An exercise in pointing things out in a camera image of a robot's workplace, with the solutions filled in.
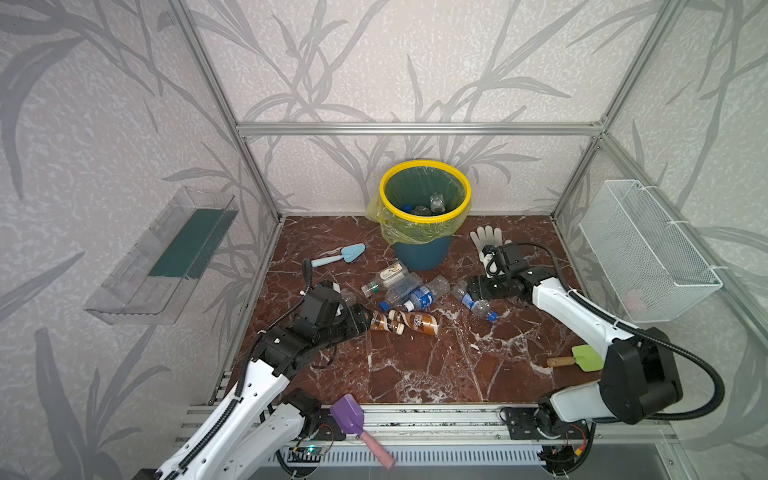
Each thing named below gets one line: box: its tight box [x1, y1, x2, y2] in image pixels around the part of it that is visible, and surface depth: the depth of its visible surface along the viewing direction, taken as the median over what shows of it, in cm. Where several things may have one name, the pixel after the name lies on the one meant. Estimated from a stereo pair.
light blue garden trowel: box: [311, 243, 366, 268], surface depth 110 cm
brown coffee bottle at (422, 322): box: [388, 309, 439, 336], surface depth 89 cm
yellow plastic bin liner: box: [366, 166, 472, 245], surface depth 95 cm
